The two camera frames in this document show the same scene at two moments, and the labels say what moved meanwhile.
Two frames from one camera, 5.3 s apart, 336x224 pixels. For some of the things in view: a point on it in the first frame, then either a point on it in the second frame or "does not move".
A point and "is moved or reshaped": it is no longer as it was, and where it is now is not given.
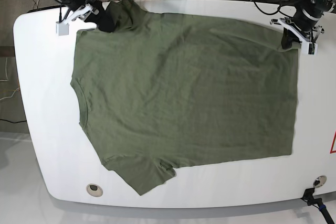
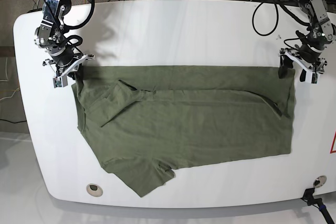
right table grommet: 319,181 does not move
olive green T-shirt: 165,91 is moved or reshaped
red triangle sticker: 332,146 does not move
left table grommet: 94,190 does not move
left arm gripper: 303,29 → 318,66
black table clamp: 308,196 does not move
